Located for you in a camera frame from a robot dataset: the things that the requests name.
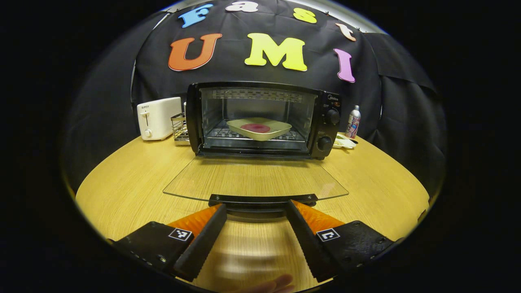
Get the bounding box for cream square plate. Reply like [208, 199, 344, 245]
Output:
[226, 117, 293, 142]

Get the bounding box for silver spray bottle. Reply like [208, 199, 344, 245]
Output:
[345, 105, 361, 139]

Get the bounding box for metal wire basket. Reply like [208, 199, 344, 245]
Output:
[171, 112, 191, 146]

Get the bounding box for black electric oven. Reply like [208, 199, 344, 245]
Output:
[163, 81, 350, 220]

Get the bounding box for white divided dish with beans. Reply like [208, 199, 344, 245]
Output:
[333, 133, 359, 149]

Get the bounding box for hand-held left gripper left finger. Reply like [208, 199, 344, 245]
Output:
[112, 203, 228, 282]

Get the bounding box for white toaster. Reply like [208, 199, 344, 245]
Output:
[137, 96, 182, 141]

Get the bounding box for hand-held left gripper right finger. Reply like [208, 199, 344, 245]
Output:
[284, 199, 395, 282]

